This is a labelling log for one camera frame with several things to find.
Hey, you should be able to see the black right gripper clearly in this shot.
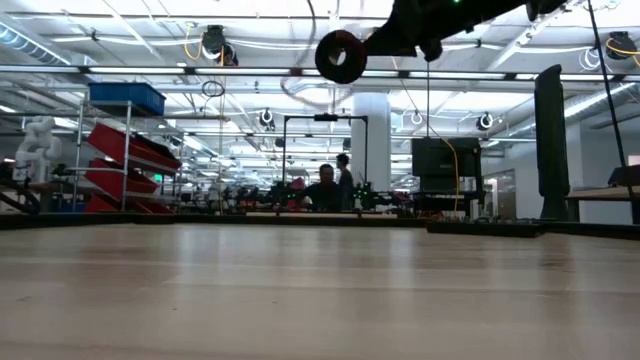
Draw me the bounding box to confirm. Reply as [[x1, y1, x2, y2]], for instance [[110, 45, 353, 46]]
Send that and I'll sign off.
[[363, 0, 531, 64]]

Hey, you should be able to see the black wire spool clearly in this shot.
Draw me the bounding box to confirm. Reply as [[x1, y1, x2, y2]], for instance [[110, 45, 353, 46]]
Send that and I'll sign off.
[[314, 29, 369, 85]]

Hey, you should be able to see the white round pillar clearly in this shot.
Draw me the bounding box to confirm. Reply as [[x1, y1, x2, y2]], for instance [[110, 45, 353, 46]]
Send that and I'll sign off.
[[350, 92, 393, 194]]

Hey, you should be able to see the black monitor cart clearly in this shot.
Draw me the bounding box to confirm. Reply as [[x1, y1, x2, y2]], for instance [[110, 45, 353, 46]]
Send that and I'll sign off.
[[410, 136, 485, 214]]

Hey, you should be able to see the person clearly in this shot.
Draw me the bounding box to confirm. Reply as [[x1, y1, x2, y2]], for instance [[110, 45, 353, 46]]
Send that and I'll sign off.
[[334, 152, 356, 211], [298, 163, 345, 213]]

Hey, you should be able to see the tall black column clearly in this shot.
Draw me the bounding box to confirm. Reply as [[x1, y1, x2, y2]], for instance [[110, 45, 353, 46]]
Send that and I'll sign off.
[[532, 63, 572, 222]]

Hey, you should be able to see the thin black slanted pole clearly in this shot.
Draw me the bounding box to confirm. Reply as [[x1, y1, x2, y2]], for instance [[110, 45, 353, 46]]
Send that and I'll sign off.
[[585, 0, 637, 201]]

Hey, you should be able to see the wooden top workbench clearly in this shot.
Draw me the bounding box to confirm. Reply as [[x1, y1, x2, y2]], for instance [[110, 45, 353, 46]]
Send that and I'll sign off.
[[564, 185, 640, 225]]

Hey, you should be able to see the blue storage bin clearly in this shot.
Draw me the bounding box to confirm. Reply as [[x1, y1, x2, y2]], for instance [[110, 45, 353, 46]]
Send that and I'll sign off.
[[88, 81, 168, 118]]

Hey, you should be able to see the red storage bin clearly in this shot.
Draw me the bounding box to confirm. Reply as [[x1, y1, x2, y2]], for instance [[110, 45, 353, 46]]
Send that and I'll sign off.
[[86, 122, 183, 175], [83, 158, 161, 200], [82, 193, 175, 216]]

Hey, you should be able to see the black gantry frame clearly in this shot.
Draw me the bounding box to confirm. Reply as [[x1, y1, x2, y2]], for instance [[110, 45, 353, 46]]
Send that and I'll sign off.
[[281, 113, 370, 187]]

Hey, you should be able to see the yellow hanging cable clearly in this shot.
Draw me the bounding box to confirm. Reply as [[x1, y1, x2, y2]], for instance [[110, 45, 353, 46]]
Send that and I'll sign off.
[[438, 135, 461, 213]]

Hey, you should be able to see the black ceiling cable reel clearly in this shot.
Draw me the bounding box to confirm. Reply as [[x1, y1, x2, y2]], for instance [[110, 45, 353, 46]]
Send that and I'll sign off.
[[604, 30, 640, 69], [182, 23, 240, 68]]

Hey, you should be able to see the black aluminium table frame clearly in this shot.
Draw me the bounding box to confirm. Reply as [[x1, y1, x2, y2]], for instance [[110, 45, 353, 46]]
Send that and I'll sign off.
[[0, 212, 640, 242]]

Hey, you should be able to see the metal wire shelving rack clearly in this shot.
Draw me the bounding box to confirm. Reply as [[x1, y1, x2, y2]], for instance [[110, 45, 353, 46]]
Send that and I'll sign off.
[[71, 98, 185, 215]]

